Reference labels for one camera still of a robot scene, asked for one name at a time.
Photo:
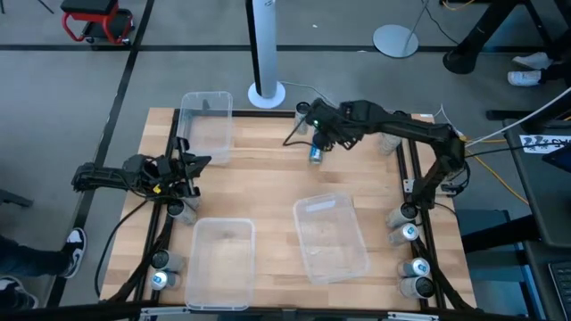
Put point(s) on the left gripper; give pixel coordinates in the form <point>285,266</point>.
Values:
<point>182,145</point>

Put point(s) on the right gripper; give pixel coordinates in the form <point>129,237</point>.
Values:
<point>339,120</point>

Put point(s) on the clear plastic storage bin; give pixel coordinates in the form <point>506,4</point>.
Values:
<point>209,134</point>
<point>220,267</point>

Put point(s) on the white Celsius can yellow band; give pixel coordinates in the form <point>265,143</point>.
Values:
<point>183,214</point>
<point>389,145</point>
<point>194,203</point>

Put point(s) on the clear plastic bin with sticker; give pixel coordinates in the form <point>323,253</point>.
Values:
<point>332,241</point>

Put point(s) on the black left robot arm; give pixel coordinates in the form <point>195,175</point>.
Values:
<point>98,176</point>

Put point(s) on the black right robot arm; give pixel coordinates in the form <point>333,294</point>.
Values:
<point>419,129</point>

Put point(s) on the grey round floor stand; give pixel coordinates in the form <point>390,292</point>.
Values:
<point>394,41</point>

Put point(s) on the person's black white shoe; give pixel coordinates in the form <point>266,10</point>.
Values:
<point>15,294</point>
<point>76,249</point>

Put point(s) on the black desk leg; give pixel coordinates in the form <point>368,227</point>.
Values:
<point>468,51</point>

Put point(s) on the black crossbar with silver brackets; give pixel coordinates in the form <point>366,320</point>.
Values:
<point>339,315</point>

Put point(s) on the red black rolling stool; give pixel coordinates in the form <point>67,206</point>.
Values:
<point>100,18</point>

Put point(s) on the dark grey floor foot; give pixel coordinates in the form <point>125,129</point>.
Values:
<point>15,199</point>

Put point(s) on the person's leg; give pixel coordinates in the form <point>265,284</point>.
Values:
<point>557,67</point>
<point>31,260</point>

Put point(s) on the black desk foot beam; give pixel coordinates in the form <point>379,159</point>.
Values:
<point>499,234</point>

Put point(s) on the white paper label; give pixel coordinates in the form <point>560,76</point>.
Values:
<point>542,143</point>

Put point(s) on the black desk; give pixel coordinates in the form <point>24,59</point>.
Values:
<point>540,200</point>

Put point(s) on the dark tablet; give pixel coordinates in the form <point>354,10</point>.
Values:
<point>565,159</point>

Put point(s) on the black keyboard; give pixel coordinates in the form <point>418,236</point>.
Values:
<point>563,290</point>

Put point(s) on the black aluminium table frame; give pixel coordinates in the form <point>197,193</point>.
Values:
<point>263,114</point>

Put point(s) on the tall post with round base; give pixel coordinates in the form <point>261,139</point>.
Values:
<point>266,53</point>

